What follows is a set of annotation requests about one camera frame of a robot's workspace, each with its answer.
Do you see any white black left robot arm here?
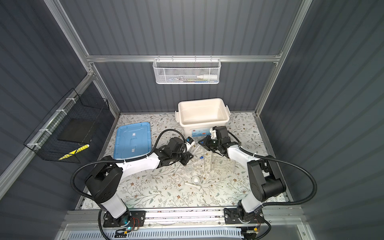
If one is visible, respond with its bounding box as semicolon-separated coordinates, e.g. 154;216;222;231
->
85;137;194;219

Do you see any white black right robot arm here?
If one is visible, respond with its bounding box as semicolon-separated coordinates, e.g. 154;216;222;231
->
199;126;287;223

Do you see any clear plastic test tube rack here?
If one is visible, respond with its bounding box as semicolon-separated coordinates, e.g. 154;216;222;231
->
192;152;236;180

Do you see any white porcelain mortar bowl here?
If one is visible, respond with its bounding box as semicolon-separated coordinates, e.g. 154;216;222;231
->
192;176;200;185

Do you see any white plastic storage bin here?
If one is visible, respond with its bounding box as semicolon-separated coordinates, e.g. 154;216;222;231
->
175;98;231;138

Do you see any blue plastic bin lid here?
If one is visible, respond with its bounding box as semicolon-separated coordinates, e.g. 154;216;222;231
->
114;122;152;160

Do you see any white tube in basket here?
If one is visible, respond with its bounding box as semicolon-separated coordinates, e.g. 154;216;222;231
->
197;75;219;81

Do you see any yellow black striped tape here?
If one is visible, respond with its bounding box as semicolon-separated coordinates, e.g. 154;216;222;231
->
59;144;90;161

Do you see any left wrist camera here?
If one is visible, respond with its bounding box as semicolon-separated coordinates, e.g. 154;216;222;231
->
186;137;194;145

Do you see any black corrugated left cable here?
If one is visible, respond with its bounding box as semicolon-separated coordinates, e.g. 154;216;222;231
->
70;128;187;200

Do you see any black corrugated cable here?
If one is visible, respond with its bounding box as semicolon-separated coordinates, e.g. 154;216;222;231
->
227;130;318;208
70;128;187;200

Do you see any black corrugated right cable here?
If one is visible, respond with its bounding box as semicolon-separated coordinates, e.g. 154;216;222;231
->
227;130;318;208

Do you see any white wire mesh basket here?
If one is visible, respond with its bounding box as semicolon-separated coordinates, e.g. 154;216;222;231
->
153;59;222;85

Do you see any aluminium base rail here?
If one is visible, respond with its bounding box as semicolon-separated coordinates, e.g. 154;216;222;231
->
55;207;314;240

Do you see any black wire wall basket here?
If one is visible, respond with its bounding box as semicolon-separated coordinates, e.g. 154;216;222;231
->
24;90;110;164

